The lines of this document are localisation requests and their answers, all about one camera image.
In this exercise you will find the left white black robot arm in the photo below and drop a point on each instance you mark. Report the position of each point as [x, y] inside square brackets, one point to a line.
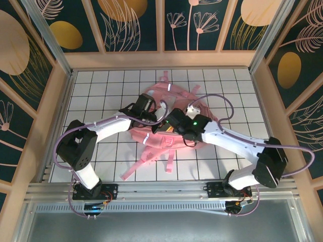
[111, 128]

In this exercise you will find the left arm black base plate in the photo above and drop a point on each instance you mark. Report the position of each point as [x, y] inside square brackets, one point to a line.
[112, 189]

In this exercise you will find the aluminium table side rail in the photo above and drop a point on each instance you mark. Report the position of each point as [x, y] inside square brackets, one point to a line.
[64, 90]
[263, 106]

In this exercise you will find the grey metal base sheet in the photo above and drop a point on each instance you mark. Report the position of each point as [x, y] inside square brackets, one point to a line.
[161, 229]

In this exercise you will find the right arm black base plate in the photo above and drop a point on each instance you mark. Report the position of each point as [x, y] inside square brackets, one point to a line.
[213, 189]

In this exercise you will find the pink backpack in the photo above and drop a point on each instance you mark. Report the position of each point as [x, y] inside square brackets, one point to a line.
[161, 141]

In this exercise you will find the aluminium corner post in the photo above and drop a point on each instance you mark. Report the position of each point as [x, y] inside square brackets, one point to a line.
[270, 37]
[50, 45]

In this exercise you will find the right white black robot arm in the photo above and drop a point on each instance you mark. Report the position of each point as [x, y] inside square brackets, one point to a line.
[232, 143]

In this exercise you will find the aluminium mounting rail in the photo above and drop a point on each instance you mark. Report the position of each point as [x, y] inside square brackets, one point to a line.
[161, 187]

